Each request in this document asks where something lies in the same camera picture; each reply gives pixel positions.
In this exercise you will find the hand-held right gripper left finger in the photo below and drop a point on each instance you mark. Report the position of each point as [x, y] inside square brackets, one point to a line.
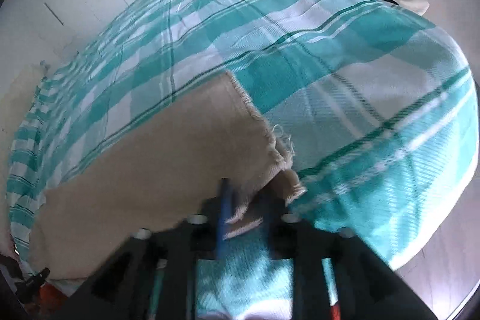
[224, 211]

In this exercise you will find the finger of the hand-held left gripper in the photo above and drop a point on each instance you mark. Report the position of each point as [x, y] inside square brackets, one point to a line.
[35, 280]

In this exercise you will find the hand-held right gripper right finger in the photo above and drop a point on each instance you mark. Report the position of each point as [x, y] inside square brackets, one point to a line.
[272, 230]

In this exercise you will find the khaki pants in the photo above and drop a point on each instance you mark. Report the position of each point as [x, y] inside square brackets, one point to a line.
[150, 162]

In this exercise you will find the red fleece blanket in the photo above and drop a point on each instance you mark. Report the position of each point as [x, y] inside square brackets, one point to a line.
[52, 296]

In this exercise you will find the cream headboard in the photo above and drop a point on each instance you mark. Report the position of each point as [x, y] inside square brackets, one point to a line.
[15, 125]

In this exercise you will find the teal checked bed cover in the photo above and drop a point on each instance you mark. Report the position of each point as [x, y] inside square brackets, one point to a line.
[337, 42]

